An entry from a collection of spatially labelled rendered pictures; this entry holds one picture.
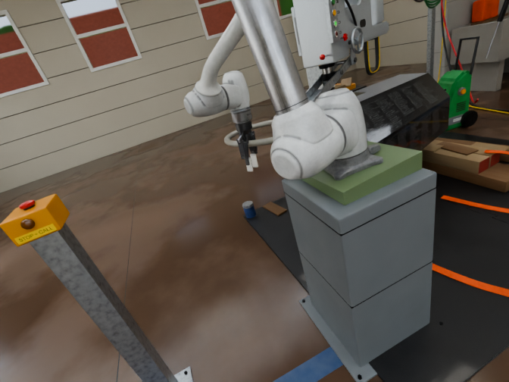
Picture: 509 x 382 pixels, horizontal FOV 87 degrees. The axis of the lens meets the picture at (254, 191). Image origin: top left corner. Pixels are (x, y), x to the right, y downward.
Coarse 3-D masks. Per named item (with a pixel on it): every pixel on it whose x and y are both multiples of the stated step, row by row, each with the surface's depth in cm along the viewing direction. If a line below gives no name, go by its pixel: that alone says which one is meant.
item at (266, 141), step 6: (270, 120) 164; (252, 126) 162; (258, 126) 164; (264, 126) 165; (234, 132) 154; (228, 138) 142; (270, 138) 122; (228, 144) 135; (234, 144) 130; (252, 144) 124; (258, 144) 123; (264, 144) 123
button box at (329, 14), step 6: (324, 0) 143; (330, 0) 143; (330, 6) 144; (336, 6) 148; (330, 12) 145; (336, 12) 149; (330, 18) 146; (336, 18) 149; (330, 24) 147; (330, 30) 149; (330, 36) 150; (330, 42) 152
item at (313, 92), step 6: (348, 60) 177; (354, 60) 176; (336, 66) 188; (342, 66) 173; (348, 66) 178; (336, 72) 170; (342, 72) 173; (318, 78) 176; (336, 78) 171; (312, 84) 174; (318, 84) 176; (330, 84) 167; (312, 90) 173; (318, 90) 173; (324, 90) 163; (312, 96) 171; (318, 96) 160
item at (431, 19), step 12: (432, 0) 339; (432, 12) 345; (444, 12) 352; (432, 24) 351; (444, 24) 357; (432, 36) 358; (444, 36) 350; (432, 48) 364; (432, 60) 371; (432, 72) 378; (480, 108) 322; (492, 108) 310
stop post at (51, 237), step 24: (24, 216) 74; (48, 216) 76; (24, 240) 75; (48, 240) 80; (72, 240) 86; (48, 264) 82; (72, 264) 84; (72, 288) 87; (96, 288) 90; (96, 312) 93; (120, 312) 98; (120, 336) 100; (144, 336) 111; (144, 360) 108
